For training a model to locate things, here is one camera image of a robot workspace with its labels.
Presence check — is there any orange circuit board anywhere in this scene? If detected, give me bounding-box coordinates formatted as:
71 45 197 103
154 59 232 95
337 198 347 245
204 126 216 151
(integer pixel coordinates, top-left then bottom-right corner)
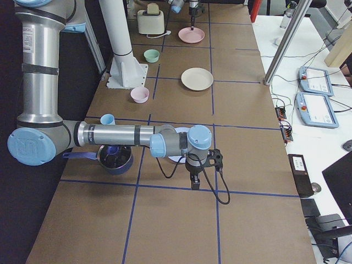
275 106 287 120

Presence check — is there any black computer mouse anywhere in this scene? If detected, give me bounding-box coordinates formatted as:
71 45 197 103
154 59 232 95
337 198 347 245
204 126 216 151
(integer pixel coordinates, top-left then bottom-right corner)
342 140 352 152

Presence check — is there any light blue cup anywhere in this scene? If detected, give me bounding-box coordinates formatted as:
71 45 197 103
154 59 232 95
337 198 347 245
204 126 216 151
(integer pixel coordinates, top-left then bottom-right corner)
100 114 115 125

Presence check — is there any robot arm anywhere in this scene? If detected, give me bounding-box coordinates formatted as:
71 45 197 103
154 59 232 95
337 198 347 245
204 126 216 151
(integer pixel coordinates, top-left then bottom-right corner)
7 1 212 190
167 0 205 31

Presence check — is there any black power box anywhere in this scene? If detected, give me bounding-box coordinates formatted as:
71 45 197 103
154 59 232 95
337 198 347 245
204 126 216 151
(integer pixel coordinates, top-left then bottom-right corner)
288 154 314 198

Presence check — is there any pink plate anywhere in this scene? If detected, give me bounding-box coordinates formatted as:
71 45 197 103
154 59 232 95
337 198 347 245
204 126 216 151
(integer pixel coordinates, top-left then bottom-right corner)
178 27 205 44

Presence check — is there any water bottle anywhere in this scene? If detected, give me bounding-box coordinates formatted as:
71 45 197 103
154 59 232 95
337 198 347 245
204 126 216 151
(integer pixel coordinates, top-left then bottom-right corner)
279 1 298 29

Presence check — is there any toast slice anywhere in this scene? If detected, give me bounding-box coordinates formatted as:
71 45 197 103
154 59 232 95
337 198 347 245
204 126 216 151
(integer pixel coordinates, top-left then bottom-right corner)
147 3 160 15

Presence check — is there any aluminium frame post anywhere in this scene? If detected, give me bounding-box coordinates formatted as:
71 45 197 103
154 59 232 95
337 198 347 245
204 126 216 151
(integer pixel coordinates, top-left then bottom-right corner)
263 0 312 85

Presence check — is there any near teach pendant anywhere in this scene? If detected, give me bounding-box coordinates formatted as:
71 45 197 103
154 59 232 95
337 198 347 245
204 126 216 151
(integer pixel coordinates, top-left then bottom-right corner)
295 92 339 129

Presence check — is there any green bowl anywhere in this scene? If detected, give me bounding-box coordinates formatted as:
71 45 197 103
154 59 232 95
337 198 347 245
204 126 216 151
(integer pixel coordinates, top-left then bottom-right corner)
144 49 160 63

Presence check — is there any black monitor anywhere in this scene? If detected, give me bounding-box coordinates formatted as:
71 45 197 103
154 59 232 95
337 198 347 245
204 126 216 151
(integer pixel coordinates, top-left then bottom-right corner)
322 152 351 224

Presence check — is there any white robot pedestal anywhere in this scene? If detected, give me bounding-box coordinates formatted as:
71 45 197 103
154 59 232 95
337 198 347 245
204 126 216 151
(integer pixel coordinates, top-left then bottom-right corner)
99 0 149 89

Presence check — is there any white toaster plug cable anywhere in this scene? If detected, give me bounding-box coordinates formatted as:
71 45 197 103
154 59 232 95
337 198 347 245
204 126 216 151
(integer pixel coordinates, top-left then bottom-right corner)
146 30 172 39

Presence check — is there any light blue plate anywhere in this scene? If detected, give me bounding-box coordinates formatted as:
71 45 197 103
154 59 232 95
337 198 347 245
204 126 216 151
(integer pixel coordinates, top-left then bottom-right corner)
167 126 190 165

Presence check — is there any pink bowl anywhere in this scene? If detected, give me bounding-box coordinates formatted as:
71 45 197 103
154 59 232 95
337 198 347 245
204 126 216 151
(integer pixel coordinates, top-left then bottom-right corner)
130 87 150 103

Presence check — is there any cream plate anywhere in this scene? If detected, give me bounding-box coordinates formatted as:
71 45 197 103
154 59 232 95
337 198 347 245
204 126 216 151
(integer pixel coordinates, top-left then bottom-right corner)
181 68 213 91

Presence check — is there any dark blue pot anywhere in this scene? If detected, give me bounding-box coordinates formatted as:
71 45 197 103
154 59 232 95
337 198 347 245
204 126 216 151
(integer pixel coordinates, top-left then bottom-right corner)
62 145 134 175

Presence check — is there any teach pendant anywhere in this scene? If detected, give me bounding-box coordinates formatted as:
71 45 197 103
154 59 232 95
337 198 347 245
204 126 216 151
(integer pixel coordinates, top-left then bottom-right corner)
298 66 334 97
295 92 339 129

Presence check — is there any far teach pendant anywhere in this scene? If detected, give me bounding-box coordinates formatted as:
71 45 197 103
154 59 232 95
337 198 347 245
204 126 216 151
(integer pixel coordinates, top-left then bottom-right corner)
298 66 334 97

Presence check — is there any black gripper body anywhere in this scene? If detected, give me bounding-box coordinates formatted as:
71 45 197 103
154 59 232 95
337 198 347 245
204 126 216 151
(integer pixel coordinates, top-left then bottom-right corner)
189 0 205 17
185 156 203 180

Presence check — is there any cream toaster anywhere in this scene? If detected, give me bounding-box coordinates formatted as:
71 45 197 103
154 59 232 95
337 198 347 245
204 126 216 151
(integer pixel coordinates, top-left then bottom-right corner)
137 10 165 35

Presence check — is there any black camera cable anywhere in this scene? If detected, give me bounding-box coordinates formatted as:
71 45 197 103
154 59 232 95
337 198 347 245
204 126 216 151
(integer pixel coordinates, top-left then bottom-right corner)
155 153 231 205

